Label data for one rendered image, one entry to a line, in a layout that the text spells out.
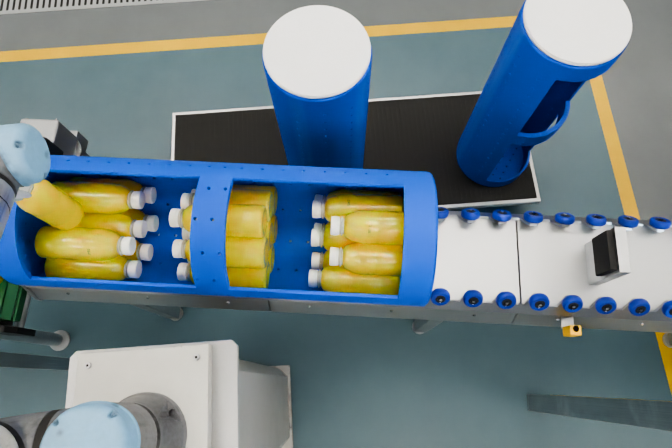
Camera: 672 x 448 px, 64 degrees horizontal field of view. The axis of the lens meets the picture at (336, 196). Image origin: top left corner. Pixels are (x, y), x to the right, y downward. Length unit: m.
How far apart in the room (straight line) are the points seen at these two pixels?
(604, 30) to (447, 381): 1.37
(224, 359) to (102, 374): 0.22
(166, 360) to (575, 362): 1.70
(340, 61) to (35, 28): 2.03
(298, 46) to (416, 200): 0.58
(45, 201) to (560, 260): 1.13
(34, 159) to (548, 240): 1.12
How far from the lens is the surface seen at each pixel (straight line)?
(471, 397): 2.26
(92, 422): 0.88
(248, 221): 1.09
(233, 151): 2.30
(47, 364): 2.02
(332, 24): 1.47
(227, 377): 1.08
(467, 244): 1.36
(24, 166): 0.72
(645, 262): 1.50
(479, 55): 2.74
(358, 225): 1.07
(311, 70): 1.39
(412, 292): 1.08
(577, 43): 1.55
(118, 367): 1.12
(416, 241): 1.02
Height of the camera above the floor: 2.21
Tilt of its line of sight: 71 degrees down
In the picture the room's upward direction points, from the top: 3 degrees counter-clockwise
